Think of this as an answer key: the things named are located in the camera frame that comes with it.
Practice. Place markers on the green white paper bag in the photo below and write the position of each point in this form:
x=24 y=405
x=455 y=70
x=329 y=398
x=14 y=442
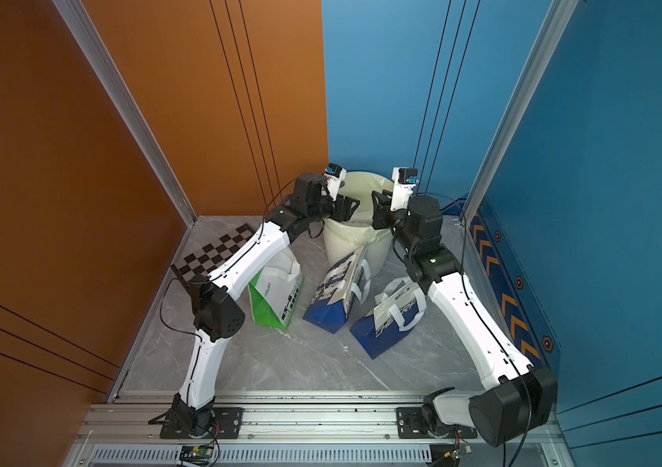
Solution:
x=275 y=290

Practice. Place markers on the green circuit board right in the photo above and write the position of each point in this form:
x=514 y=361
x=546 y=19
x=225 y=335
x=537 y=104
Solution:
x=462 y=451

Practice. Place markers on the aluminium corner post right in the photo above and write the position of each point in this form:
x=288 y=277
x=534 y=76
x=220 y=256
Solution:
x=552 y=29

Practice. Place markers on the green circuit board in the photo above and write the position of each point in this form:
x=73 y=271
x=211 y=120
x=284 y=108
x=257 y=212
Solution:
x=462 y=451
x=199 y=455

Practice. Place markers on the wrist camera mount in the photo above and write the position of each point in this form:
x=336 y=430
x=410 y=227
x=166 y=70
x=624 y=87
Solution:
x=334 y=176
x=405 y=181

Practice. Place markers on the green circuit board left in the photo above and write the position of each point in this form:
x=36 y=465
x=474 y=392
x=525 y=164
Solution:
x=199 y=455

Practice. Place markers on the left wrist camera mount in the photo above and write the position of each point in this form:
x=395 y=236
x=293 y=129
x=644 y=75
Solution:
x=334 y=176

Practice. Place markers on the blue white bag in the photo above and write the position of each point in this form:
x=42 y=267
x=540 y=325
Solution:
x=346 y=283
x=398 y=310

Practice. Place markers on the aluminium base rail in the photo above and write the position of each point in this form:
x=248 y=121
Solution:
x=299 y=428

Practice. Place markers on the pale green trash bin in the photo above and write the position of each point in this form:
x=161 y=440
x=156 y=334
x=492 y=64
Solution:
x=342 y=238

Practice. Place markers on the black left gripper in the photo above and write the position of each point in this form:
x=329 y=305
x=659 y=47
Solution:
x=343 y=211

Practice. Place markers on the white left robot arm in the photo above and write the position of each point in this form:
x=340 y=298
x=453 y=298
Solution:
x=214 y=300

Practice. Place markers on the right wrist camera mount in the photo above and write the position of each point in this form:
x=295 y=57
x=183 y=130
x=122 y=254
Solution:
x=405 y=181

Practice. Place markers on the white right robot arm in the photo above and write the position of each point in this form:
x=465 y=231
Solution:
x=518 y=396

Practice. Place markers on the black white chessboard box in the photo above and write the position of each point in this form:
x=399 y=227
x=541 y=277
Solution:
x=196 y=266

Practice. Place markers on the aluminium corner post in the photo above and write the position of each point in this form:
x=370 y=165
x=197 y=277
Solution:
x=552 y=29
x=80 y=24

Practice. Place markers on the aluminium corner post left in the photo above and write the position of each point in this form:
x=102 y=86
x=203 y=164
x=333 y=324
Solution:
x=80 y=24

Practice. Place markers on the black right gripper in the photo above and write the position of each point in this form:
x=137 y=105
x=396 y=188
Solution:
x=383 y=213

